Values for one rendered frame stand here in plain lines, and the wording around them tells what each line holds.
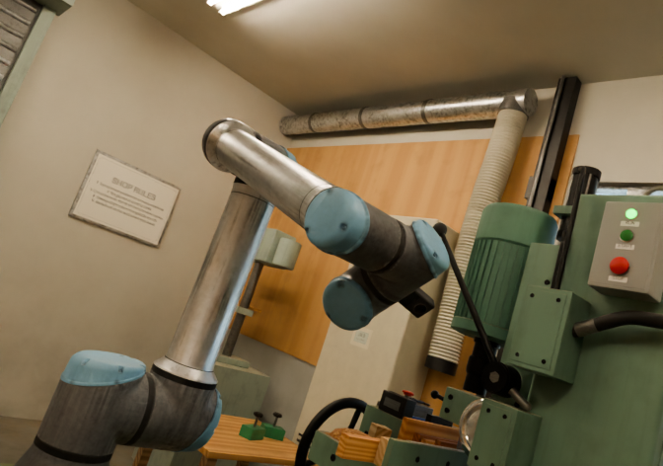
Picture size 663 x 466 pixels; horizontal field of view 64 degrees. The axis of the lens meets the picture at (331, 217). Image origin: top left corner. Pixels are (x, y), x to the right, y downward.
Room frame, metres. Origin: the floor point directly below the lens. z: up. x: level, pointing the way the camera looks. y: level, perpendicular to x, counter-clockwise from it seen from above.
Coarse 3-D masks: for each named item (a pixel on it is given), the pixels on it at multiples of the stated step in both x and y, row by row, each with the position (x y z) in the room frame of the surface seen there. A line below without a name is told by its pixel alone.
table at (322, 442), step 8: (320, 432) 1.17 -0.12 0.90; (320, 440) 1.17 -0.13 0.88; (328, 440) 1.15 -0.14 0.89; (336, 440) 1.14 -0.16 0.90; (312, 448) 1.18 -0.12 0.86; (320, 448) 1.16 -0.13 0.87; (328, 448) 1.14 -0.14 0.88; (336, 448) 1.13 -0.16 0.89; (312, 456) 1.17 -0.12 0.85; (320, 456) 1.16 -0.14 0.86; (328, 456) 1.14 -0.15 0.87; (336, 456) 1.12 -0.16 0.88; (320, 464) 1.15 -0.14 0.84; (328, 464) 1.13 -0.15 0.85; (336, 464) 1.12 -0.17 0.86; (344, 464) 1.10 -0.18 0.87; (352, 464) 1.08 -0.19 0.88; (360, 464) 1.07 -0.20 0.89; (368, 464) 1.05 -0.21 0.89
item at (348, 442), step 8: (344, 432) 1.01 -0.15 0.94; (344, 440) 1.00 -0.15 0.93; (352, 440) 1.00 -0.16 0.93; (360, 440) 1.02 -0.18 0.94; (368, 440) 1.03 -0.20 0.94; (376, 440) 1.04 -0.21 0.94; (344, 448) 1.00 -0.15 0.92; (352, 448) 1.01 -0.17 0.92; (360, 448) 1.02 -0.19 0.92; (368, 448) 1.03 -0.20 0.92; (376, 448) 1.05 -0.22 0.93; (344, 456) 1.00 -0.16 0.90; (352, 456) 1.01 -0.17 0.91; (360, 456) 1.02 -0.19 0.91; (368, 456) 1.04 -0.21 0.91
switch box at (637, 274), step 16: (608, 208) 0.90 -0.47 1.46; (624, 208) 0.88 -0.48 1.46; (640, 208) 0.86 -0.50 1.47; (656, 208) 0.84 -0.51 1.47; (608, 224) 0.89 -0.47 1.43; (640, 224) 0.85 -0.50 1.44; (656, 224) 0.83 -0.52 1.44; (608, 240) 0.89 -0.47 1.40; (640, 240) 0.85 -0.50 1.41; (656, 240) 0.83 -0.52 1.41; (608, 256) 0.88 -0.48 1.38; (624, 256) 0.86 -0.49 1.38; (640, 256) 0.84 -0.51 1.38; (656, 256) 0.83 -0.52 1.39; (592, 272) 0.90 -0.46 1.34; (608, 272) 0.88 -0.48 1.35; (640, 272) 0.84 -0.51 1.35; (656, 272) 0.84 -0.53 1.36; (608, 288) 0.88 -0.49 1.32; (624, 288) 0.86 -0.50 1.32; (640, 288) 0.84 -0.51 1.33; (656, 288) 0.84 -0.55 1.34
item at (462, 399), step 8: (448, 392) 1.23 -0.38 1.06; (456, 392) 1.22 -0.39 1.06; (464, 392) 1.21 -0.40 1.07; (448, 400) 1.23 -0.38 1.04; (456, 400) 1.21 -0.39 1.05; (464, 400) 1.20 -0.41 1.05; (472, 400) 1.18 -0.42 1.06; (448, 408) 1.22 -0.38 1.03; (456, 408) 1.21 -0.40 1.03; (464, 408) 1.19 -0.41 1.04; (440, 416) 1.24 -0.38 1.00; (448, 416) 1.22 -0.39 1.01; (456, 416) 1.21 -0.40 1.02; (456, 424) 1.21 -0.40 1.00
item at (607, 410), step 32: (576, 224) 1.00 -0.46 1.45; (576, 256) 0.99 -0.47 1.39; (576, 288) 0.98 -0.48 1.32; (608, 352) 0.91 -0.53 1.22; (640, 352) 0.88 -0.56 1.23; (544, 384) 0.99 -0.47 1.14; (576, 384) 0.95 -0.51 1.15; (608, 384) 0.91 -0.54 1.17; (640, 384) 0.87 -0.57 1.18; (544, 416) 0.98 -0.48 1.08; (576, 416) 0.94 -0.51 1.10; (608, 416) 0.90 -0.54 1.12; (640, 416) 0.86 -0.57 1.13; (544, 448) 0.97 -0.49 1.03; (576, 448) 0.93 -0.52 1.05; (608, 448) 0.89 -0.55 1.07; (640, 448) 0.85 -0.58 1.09
